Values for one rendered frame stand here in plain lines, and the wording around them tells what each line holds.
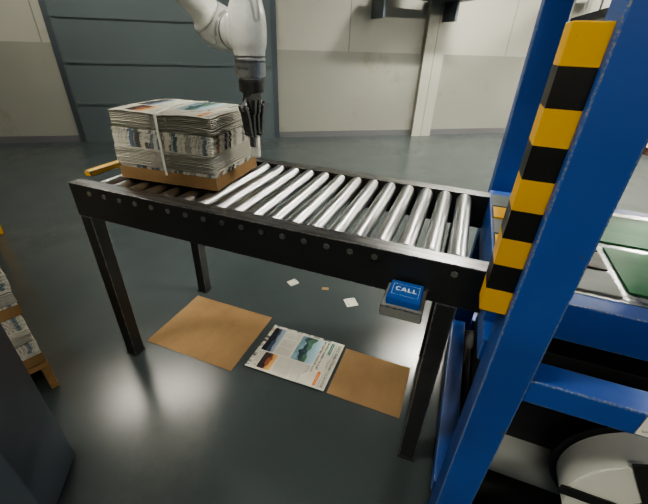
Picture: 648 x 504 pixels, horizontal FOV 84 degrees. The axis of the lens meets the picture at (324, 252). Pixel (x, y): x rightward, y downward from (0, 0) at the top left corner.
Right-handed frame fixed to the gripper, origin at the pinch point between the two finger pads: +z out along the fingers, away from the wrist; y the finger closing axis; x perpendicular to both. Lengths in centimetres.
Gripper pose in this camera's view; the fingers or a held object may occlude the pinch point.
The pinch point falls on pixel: (255, 146)
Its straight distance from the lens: 125.3
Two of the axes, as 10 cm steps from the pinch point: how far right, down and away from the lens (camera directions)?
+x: 9.3, 2.1, -3.0
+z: -0.3, 8.6, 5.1
